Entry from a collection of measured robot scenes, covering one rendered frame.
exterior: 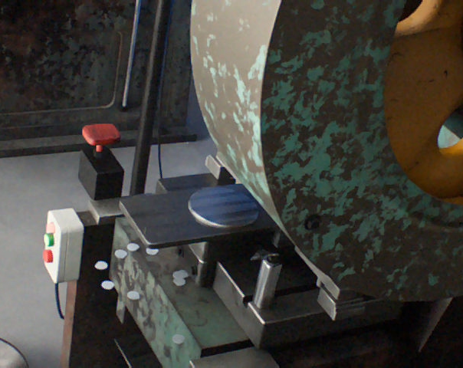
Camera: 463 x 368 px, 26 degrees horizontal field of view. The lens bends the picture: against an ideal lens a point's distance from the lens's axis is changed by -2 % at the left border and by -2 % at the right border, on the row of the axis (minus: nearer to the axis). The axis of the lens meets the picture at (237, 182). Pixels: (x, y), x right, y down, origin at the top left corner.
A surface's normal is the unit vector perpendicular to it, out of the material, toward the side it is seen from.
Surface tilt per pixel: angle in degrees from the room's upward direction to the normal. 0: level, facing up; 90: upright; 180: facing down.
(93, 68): 90
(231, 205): 0
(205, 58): 101
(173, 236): 0
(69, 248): 90
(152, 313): 90
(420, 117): 90
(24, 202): 0
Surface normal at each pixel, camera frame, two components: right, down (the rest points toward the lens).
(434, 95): 0.45, 0.53
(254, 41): -0.88, 0.13
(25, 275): 0.17, -0.84
